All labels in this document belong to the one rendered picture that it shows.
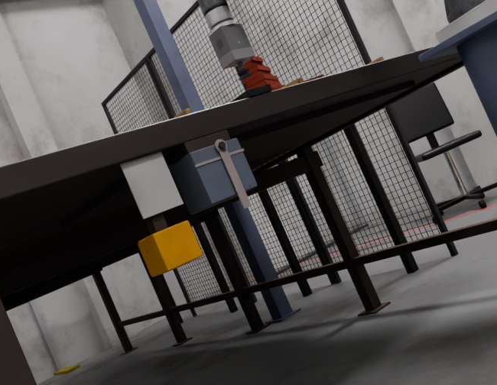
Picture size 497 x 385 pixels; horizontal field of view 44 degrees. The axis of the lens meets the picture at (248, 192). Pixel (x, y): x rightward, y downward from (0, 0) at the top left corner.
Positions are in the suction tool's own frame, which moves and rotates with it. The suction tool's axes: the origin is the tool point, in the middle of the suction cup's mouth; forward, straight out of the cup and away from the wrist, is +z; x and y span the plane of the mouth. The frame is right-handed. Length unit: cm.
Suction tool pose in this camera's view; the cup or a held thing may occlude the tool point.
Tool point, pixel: (245, 77)
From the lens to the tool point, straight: 179.8
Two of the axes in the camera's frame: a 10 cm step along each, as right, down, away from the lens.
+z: 4.0, 9.2, -0.4
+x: 6.0, -2.9, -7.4
